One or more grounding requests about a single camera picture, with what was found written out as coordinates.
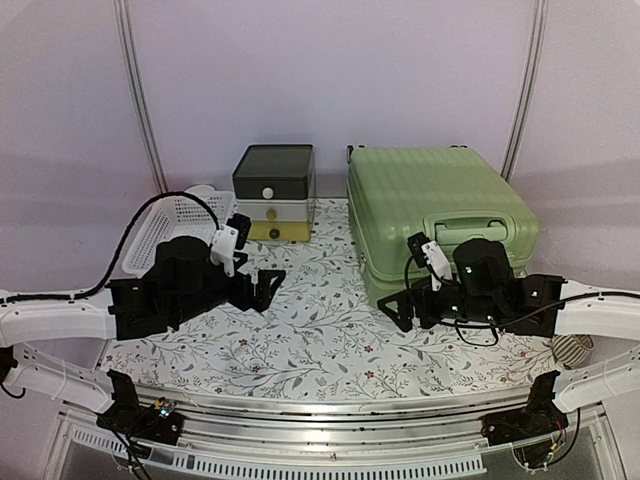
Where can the white plastic mesh basket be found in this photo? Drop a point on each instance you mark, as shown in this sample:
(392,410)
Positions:
(173,217)

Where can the aluminium front rail frame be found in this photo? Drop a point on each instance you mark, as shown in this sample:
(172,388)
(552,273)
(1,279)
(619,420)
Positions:
(227,437)

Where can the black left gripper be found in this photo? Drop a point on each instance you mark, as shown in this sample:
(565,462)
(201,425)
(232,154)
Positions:
(262,298)

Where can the drawer cabinet with dark top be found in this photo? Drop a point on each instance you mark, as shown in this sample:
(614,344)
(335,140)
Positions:
(275,186)

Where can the floral white tablecloth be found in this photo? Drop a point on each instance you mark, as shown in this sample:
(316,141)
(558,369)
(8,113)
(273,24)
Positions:
(321,341)

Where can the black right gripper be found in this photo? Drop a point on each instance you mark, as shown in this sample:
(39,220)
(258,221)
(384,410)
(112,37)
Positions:
(421,293)

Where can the green hard-shell suitcase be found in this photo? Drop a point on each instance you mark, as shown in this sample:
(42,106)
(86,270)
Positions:
(450,194)

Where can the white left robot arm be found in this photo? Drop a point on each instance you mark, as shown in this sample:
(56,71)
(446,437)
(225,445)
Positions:
(27,318)

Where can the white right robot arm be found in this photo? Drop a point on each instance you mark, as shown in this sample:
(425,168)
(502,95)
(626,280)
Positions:
(587,310)

